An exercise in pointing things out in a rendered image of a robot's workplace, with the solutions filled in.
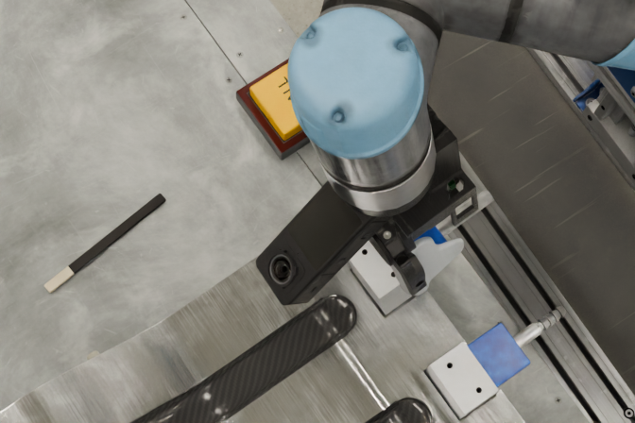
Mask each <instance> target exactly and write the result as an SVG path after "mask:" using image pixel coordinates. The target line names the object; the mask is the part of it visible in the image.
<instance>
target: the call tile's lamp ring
mask: <svg viewBox="0 0 635 423"><path fill-rule="evenodd" d="M288 61H289V59H287V60H285V61H284V62H282V63H281V64H279V65H277V66H276V67H274V68H273V69H271V70H269V71H268V72H266V73H265V74H263V75H262V76H259V77H258V78H256V79H255V80H253V81H251V82H250V83H249V84H248V85H246V86H245V87H243V88H241V89H240V90H238V91H237V93H238V94H239V96H240V97H241V98H242V100H243V101H244V102H245V104H246V105H247V107H248V108H249V110H250V111H251V112H252V114H253V115H254V116H255V118H256V119H257V121H258V122H259V123H260V125H261V126H262V127H263V129H264V130H265V132H266V133H267V135H268V136H269V137H270V139H271V140H272V142H273V143H274V144H275V145H276V146H277V147H278V149H279V150H280V151H281V153H283V152H284V151H286V150H287V149H289V148H290V147H292V146H294V145H295V144H297V143H299V142H300V141H302V140H303V139H305V138H306V137H307V135H306V134H305V132H304V131H303V132H301V133H300V134H298V135H297V136H295V137H294V138H292V139H291V140H289V141H287V142H286V143H284V144H283V142H282V141H281V140H280V138H279V137H278V136H277V134H276V133H275V131H274V130H273V129H272V127H271V126H270V125H269V123H268V122H267V121H266V119H265V117H264V116H263V115H262V113H261V112H260V111H259V110H258V109H257V108H256V106H255V105H254V103H253V102H252V101H251V99H250V98H249V96H248V95H247V92H249V88H250V87H251V86H252V85H254V84H255V83H257V82H259V81H260V80H262V79H263V78H265V77H267V76H269V75H270V74H272V73H273V72H275V71H277V70H278V69H280V68H281V67H283V66H285V65H286V64H287V63H288Z"/></svg>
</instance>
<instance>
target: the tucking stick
mask: <svg viewBox="0 0 635 423"><path fill-rule="evenodd" d="M165 201H166V199H165V198H164V196H163V195H162V194H158V195H156V196H155V197H153V198H152V199H151V200H150V201H148V202H147V203H146V204H145V205H144V206H143V207H142V208H141V209H139V210H138V211H137V212H135V213H134V214H133V215H132V216H130V217H129V218H128V219H127V220H125V221H124V222H123V223H122V224H120V225H119V226H118V227H117V228H115V229H114V230H113V231H111V232H110V233H109V234H108V235H106V236H105V237H104V238H103V239H101V240H100V241H99V242H98V243H96V244H95V245H94V246H92V247H91V248H90V249H89V250H87V251H86V252H85V253H83V254H82V255H81V256H80V257H78V258H77V259H76V260H75V261H73V262H72V263H71V264H69V265H68V266H67V267H66V268H64V269H63V270H62V271H60V272H59V273H58V274H57V275H56V276H55V277H54V278H52V279H51V280H50V281H48V282H47V283H46V284H45V285H44V287H45V288H46V289H47V291H48V292H49V293H52V292H53V291H55V290H56V289H57V288H58V287H60V286H61V285H62V284H63V283H64V282H65V281H67V280H68V279H69V278H71V277H72V276H73V275H74V274H75V273H76V272H77V271H79V270H80V269H81V268H82V267H84V266H85V265H86V264H87V263H89V262H90V261H91V260H93V259H94V258H95V257H96V256H98V255H99V254H100V253H101V252H103V251H104V250H105V249H106V248H108V247H109V246H110V245H112V244H113V243H114V242H115V241H117V240H118V239H119V238H120V237H122V236H123V235H124V234H125V233H127V232H128V231H129V230H130V229H132V228H133V227H134V226H136V225H137V224H138V223H139V222H141V221H142V220H143V219H144V218H146V217H147V216H148V215H149V214H151V213H152V212H153V211H155V210H156V209H157V208H158V207H160V206H161V205H162V204H163V203H164V202H165Z"/></svg>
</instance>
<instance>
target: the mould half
mask: <svg viewBox="0 0 635 423"><path fill-rule="evenodd" d="M258 257H259V256H257V257H256V258H254V259H253V260H251V261H250V262H248V263H246V264H245V265H244V266H242V267H241V268H239V269H238V270H236V271H235V272H233V273H232V274H230V275H229V276H227V277H226V278H225V279H223V280H221V281H220V282H219V283H218V284H216V285H215V286H213V287H212V288H210V289H209V290H208V291H206V292H205V293H203V294H202V295H200V296H198V297H197V298H195V299H194V300H192V301H191V302H189V303H188V304H187V305H185V306H184V307H182V308H181V309H179V310H178V311H176V312H175V313H173V314H171V315H169V316H168V317H166V318H165V319H164V320H163V321H161V322H159V323H158V324H156V325H154V326H152V327H151V328H149V329H147V330H145V331H143V332H141V333H139V334H137V335H136V336H134V337H132V338H130V339H128V340H127V341H125V342H123V343H121V344H120V345H118V346H116V347H113V348H111V349H109V350H107V351H105V352H103V353H101V354H99V355H97V356H95V357H93V358H92V359H90V360H88V361H86V362H84V363H83V364H80V365H78V366H76V367H74V368H72V369H70V370H68V371H66V372H64V373H63V374H61V375H59V376H57V377H56V378H54V379H53V380H51V381H48V382H46V383H45V384H43V385H41V386H40V387H38V388H36V389H35V390H33V391H31V392H30V393H28V394H26V395H25V396H23V397H22V398H20V399H18V400H17V401H15V402H14V403H12V404H11V405H9V406H8V407H7V408H6V409H4V410H3V411H2V412H0V423H129V422H131V421H133V420H135V419H137V418H138V417H140V416H142V415H145V414H146V413H148V412H150V411H152V410H153V409H155V408H157V407H159V406H160V405H162V404H164V403H166V402H167V401H168V400H170V399H172V398H174V397H176V396H178V395H179V394H181V393H183V392H184V391H186V390H188V389H189V388H191V387H193V386H194V385H196V384H198V383H199V382H201V381H203V380H204V379H206V378H208V377H209V376H211V375H212V374H214V372H216V371H217V370H219V369H220V368H222V367H223V366H224V365H226V364H228V363H229V362H231V361H232V360H234V359H235V358H237V357H238V356H240V355H241V354H242V353H244V352H245V351H247V350H248V349H250V348H251V347H253V346H254V345H256V344H257V343H259V342H260V341H261V340H263V339H264V338H266V337H267V336H268V335H269V334H270V333H272V332H273V331H274V330H276V329H278V328H279V327H281V326H282V325H283V324H285V323H286V322H288V321H289V320H290V319H292V318H293V317H295V316H296V315H298V314H299V313H301V312H302V311H304V310H305V309H307V308H308V307H310V306H311V305H312V304H313V303H315V302H316V301H317V300H319V299H320V298H322V297H323V298H325V297H327V296H333V295H336V296H344V297H345V298H347V299H348V300H349V301H350V302H351V303H352V304H353V306H354V308H355V310H356V321H355V325H354V326H353V328H352V329H351V330H350V331H349V332H348V335H347V336H345V337H344V338H342V339H341V340H340V341H338V342H337V343H336V344H334V345H333V346H331V347H330V348H328V349H327V350H325V351H324V352H322V353H321V354H320V355H318V356H317V357H316V358H315V359H313V360H312V361H311V362H309V363H308V364H306V365H305V366H303V367H302V368H300V369H299V370H297V371H296V372H295V373H293V374H292V375H290V376H289V377H287V378H286V379H285V380H283V381H281V382H280V383H279V384H277V385H276V386H274V387H273V388H272V389H270V390H269V391H267V392H266V393H264V394H263V395H262V396H260V397H259V398H257V399H256V400H254V401H253V402H252V403H251V404H249V405H248V406H246V407H245V408H244V409H242V410H241V411H239V412H238V413H236V414H235V415H233V416H232V417H230V418H229V419H227V420H226V421H224V422H223V423H365V422H367V421H368V420H370V419H371V418H372V417H374V416H375V415H377V414H379V413H380V412H381V411H383V410H384V409H385V408H386V407H387V406H389V405H390V404H391V403H393V402H394V401H396V400H397V401H399V400H401V399H403V398H415V399H418V400H420V401H421V402H423V403H424V404H425V405H426V406H427V408H428V410H429V412H430V415H431V423H525V422H524V420H523V419H522V417H521V416H520V415H519V413H518V412H517V410H516V409H515V408H514V406H513V405H512V404H511V402H510V401H509V400H508V398H507V397H506V395H505V394H504V393H503V391H502V390H501V389H500V390H499V392H497V393H496V394H495V395H496V396H497V397H495V398H494V399H492V400H491V401H490V402H488V403H487V404H485V405H484V406H483V407H481V408H480V409H479V410H477V411H476V412H474V413H473V414H472V415H470V416H469V417H467V418H466V419H465V420H463V421H462V422H459V420H458V419H457V417H456V416H455V414H454V413H453V412H452V410H451V409H450V407H449V406H448V405H447V403H446V402H445V401H444V399H443V398H442V396H441V395H440V394H439V392H438V391H437V389H436V388H435V386H434V385H433V384H432V382H430V381H429V379H428V378H427V376H426V375H425V374H424V372H423V370H425V369H426V368H427V367H428V366H429V365H430V364H431V363H433V362H434V361H436V360H437V359H438V358H440V357H441V356H443V355H444V354H446V353H447V352H449V351H450V350H451V349H453V348H454V347H456V346H458V345H459V344H460V343H462V342H464V343H465V344H466V345H467V343H466V342H465V340H464V339H463V338H462V336H461V335H460V334H459V332H458V331H457V330H456V328H455V327H454V325H453V324H452V322H451V321H450V320H449V318H448V317H447V316H446V314H445V313H444V312H443V310H442V309H441V308H440V307H439V306H438V304H437V303H436V302H435V300H434V299H433V298H432V296H431V295H430V293H429V292H428V291H427V290H426V291H425V292H424V293H422V294H421V295H419V296H416V297H415V298H414V299H412V300H411V301H409V302H408V303H406V304H405V305H403V306H402V307H401V308H400V309H399V310H397V311H396V312H394V313H393V314H391V315H390V316H388V317H387V318H384V317H383V316H382V314H381V313H380V312H379V310H378V309H377V307H376V306H375V305H374V303H373V302H372V301H371V299H370V298H369V296H368V295H367V293H366V292H365V291H364V289H363V288H362V286H361V285H360V284H359V282H358V281H357V279H356V278H355V277H354V275H353V274H352V272H351V271H350V269H351V266H350V264H349V262H347V263H346V264H345V265H344V266H343V267H342V268H341V269H340V270H339V271H338V272H337V273H336V274H335V275H334V276H333V277H332V278H331V279H330V280H329V281H328V283H327V284H326V285H325V286H324V287H323V288H322V289H321V290H320V291H319V292H318V293H317V294H316V295H315V296H314V297H313V298H312V299H311V300H310V301H309V302H307V303H301V304H292V305H282V304H281V303H280V301H279V300H278V298H277V297H276V296H275V294H274V293H273V291H272V290H271V288H270V287H269V285H268V284H267V282H266V280H265V279H264V277H263V276H262V274H261V273H260V271H259V270H258V268H257V266H256V260H257V258H258Z"/></svg>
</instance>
